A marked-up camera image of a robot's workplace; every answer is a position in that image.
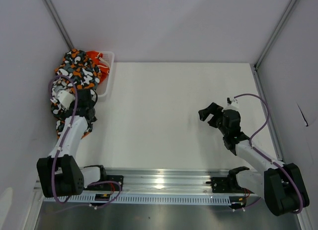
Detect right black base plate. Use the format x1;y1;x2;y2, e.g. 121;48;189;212
205;177;245;194

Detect aluminium mounting rail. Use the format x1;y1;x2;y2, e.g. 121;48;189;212
33;167;264;193

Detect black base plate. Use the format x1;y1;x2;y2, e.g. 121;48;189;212
205;177;245;194
86;175;124;191

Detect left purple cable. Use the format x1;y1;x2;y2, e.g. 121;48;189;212
48;75;123;213

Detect camouflage orange black shorts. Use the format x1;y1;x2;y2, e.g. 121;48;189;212
50;49;100;138

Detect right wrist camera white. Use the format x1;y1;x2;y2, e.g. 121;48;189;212
225;97;239;111

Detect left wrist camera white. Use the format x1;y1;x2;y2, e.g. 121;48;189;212
50;90;75;110

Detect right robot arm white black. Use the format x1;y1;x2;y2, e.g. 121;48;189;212
198;101;310;216

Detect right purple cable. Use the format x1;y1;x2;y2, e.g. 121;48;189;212
233;93;306;213

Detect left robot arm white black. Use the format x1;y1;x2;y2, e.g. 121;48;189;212
36;89;108;199

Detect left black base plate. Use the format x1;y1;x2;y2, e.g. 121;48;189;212
86;175;124;191

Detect white plastic basket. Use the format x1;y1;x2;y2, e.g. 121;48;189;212
87;51;115;98

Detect slotted cable duct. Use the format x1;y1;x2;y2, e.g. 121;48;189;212
43;194;259;206

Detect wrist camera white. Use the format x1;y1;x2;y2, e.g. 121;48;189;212
50;90;75;110
225;97;239;111

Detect purple cable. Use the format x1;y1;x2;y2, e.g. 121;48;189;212
233;93;306;213
48;75;123;213

